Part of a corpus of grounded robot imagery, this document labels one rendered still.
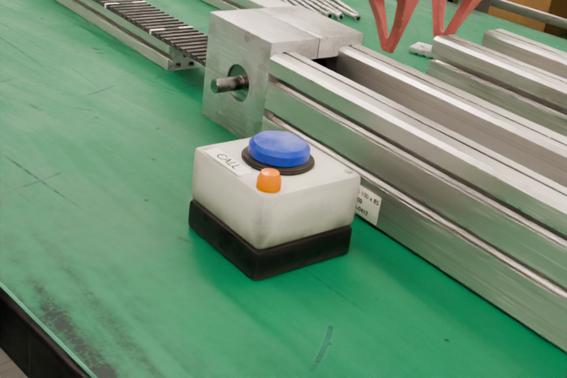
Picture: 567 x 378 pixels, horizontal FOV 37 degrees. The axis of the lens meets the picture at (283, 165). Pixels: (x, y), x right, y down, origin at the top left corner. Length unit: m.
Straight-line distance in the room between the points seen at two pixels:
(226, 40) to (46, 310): 0.32
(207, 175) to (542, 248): 0.21
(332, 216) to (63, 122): 0.28
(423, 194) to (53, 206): 0.25
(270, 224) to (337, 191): 0.05
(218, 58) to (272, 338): 0.32
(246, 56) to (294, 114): 0.07
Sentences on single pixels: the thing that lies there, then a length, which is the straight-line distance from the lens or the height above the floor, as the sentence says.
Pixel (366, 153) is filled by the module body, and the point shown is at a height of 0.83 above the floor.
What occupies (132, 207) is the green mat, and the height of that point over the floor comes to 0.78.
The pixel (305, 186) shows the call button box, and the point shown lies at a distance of 0.52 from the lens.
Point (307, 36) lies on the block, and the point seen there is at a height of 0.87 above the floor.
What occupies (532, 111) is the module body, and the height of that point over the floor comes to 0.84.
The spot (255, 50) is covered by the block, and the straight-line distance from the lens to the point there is 0.69.
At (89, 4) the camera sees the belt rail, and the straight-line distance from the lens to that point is 1.02.
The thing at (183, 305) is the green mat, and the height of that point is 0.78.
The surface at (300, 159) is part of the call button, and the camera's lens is 0.53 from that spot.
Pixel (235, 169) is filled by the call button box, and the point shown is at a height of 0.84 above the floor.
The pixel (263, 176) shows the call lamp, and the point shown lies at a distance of 0.50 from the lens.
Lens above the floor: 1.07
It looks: 25 degrees down
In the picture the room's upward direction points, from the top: 8 degrees clockwise
